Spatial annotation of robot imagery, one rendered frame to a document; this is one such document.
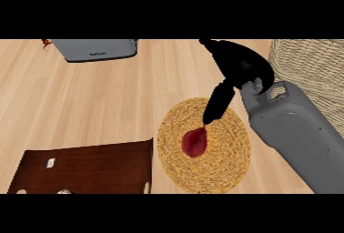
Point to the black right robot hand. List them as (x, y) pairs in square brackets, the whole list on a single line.
[(243, 63)]

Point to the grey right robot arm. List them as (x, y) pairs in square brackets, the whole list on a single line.
[(296, 133)]

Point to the pale wicker basket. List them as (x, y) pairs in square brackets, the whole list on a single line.
[(313, 69)]

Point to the red pear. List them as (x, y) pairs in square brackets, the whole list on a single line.
[(195, 142)]

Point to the round woven straw placemat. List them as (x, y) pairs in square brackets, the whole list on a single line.
[(204, 145)]

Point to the grey appliance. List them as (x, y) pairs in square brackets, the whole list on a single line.
[(96, 49)]

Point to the small red object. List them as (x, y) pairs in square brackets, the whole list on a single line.
[(46, 43)]

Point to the dark brown wooden board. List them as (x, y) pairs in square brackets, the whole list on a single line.
[(85, 168)]

